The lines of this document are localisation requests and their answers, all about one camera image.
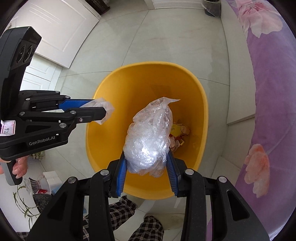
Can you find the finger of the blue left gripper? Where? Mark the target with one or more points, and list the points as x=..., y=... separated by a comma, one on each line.
x=72, y=103
x=85, y=115

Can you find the white door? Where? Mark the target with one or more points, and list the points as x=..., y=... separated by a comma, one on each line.
x=63, y=26

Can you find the yellow trash bin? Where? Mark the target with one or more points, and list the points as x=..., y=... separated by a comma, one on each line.
x=130, y=89

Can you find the purple floral bed sheet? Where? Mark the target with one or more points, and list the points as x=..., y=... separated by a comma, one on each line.
x=259, y=152

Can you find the clear plastic bag ball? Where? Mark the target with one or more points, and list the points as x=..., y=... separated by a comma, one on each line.
x=147, y=142

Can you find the person's left hand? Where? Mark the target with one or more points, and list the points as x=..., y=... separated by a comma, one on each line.
x=20, y=167

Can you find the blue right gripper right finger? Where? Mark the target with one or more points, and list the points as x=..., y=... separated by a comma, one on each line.
x=172, y=170

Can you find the yellow snack bag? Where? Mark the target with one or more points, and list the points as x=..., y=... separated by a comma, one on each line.
x=177, y=134

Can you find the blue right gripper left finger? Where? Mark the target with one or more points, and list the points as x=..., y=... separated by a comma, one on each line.
x=121, y=175

